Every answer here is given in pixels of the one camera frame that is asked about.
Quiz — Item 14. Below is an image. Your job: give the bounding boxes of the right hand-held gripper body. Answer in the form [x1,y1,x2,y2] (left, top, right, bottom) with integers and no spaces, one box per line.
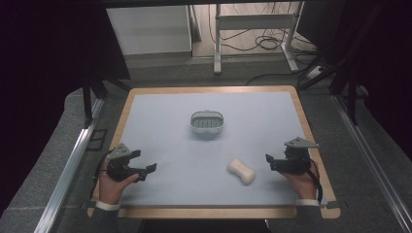
[283,136,321,175]

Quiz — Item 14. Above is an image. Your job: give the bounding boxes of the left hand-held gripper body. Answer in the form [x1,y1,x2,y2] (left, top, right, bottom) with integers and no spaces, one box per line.
[106,143,133,183]

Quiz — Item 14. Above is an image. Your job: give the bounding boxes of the cream soap bar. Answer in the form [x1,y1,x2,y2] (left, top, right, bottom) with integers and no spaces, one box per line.
[226,157,257,186]

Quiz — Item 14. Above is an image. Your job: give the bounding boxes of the white soap dish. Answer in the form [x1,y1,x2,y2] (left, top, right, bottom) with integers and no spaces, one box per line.
[189,110,225,135]

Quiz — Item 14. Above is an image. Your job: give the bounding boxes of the person's left hand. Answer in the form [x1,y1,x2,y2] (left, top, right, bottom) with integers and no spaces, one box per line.
[97,158,141,206]

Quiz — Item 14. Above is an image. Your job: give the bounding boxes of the person's right hand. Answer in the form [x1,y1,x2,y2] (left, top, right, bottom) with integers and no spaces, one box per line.
[281,158,320,202]

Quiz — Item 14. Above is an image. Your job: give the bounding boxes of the pale blue table mat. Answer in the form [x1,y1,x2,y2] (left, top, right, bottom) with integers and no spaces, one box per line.
[119,90,328,208]

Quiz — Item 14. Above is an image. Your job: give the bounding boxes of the grey table corner clip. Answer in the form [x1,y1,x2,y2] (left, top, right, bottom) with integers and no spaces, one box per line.
[325,200,348,210]

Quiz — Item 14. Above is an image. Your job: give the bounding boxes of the black tripod stand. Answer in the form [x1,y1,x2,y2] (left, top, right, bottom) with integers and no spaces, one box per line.
[296,48,361,126]
[81,72,131,129]

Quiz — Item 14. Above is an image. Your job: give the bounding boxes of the white power strip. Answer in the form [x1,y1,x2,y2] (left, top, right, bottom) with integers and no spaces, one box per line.
[305,65,326,81]

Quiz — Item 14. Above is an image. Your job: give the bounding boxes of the white cabinet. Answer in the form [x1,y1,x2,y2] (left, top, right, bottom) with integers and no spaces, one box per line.
[106,4,193,56]

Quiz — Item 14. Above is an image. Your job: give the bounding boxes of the dark curtain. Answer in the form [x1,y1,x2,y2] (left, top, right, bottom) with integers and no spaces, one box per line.
[0,0,131,216]
[296,0,412,160]

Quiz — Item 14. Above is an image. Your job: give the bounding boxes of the black floor bracket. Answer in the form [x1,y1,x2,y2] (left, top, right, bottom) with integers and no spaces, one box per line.
[86,128,109,152]

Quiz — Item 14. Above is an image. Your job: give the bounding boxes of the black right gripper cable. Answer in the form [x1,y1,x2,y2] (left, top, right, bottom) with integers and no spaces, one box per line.
[305,157,325,205]

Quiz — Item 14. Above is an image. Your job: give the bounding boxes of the aluminium rail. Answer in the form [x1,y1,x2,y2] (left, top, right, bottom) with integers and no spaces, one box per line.
[332,94,412,233]
[33,98,105,233]

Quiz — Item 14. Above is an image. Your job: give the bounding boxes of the long black floor cable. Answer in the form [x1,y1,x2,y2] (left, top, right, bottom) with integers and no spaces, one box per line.
[245,64,313,87]

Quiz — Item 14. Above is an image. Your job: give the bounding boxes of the bundle of black floor cables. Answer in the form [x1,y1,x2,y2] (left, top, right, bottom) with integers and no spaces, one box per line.
[208,2,319,53]

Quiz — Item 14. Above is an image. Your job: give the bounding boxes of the white desk frame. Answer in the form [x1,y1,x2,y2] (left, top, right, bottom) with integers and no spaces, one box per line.
[213,2,304,75]

